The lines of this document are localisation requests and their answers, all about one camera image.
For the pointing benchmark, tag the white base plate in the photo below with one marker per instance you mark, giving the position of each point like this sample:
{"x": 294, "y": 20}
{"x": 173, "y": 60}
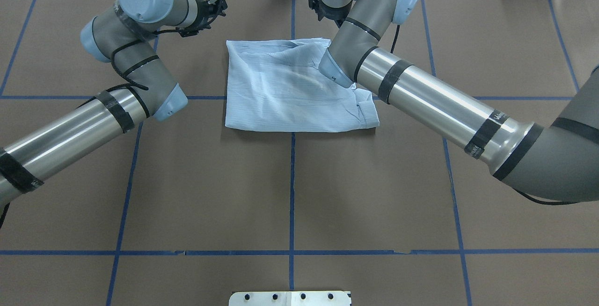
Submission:
{"x": 291, "y": 298}

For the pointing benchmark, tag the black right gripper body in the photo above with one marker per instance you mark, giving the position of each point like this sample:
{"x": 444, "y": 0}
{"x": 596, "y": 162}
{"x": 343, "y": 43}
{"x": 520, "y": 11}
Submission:
{"x": 330, "y": 13}

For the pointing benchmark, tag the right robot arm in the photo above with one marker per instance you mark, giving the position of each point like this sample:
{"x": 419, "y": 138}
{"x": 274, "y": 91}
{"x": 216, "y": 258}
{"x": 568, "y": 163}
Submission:
{"x": 553, "y": 165}

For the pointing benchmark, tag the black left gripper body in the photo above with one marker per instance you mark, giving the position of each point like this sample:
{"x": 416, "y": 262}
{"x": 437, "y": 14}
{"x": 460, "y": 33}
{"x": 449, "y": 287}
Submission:
{"x": 202, "y": 12}

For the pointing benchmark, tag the light blue button shirt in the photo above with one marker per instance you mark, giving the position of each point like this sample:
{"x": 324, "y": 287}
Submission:
{"x": 275, "y": 86}

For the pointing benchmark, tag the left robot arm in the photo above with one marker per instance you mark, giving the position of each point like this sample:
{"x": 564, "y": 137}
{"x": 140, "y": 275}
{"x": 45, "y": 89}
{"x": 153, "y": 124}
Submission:
{"x": 121, "y": 36}

